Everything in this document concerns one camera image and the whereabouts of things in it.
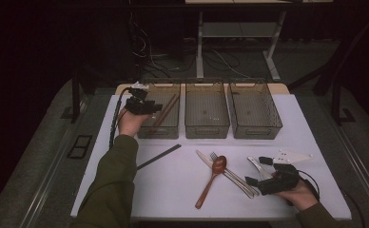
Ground silver metal spoon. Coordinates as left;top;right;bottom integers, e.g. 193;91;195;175
246;155;274;181

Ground smoky transparent plastic bin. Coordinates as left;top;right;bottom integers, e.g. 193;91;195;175
184;80;231;140
132;81;182;141
227;79;283;141

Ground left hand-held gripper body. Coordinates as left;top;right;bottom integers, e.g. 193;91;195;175
124;81;155;116

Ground silver metal fork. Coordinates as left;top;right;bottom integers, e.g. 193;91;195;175
209;151;261;197

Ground person's right hand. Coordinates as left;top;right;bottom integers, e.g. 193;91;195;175
274;180;320;212

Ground white table cover board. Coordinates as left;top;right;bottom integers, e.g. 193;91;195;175
70;93;353;221

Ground black slanted stand leg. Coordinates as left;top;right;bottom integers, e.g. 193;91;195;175
288;9;369;96

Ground tangled dark floor cables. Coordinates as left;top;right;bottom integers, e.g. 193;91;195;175
128;12;200;80

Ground silver metal knife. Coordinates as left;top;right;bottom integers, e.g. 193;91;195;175
195;149;255;200

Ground white metal desk frame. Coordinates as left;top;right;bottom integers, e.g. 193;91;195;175
185;0;334;83

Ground black upright stand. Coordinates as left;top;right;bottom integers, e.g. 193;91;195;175
60;70;90;124
330;72;357;126

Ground white floor cable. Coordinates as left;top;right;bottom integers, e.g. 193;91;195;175
211;48;252;79

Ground hand-held gripper black cable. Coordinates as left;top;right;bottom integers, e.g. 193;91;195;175
298;169;321;203
108;86;133;150

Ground brown wooden spoon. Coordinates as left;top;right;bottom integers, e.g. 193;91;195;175
194;155;228;210

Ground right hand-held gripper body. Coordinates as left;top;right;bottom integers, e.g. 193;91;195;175
257;149;315;197

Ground left hand-held gripper black cable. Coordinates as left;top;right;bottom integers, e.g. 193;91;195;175
108;86;133;150

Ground person's left hand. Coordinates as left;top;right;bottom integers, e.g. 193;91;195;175
117;107;152;138

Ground right hand-held gripper black cable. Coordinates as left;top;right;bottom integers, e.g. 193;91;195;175
298;169;321;203

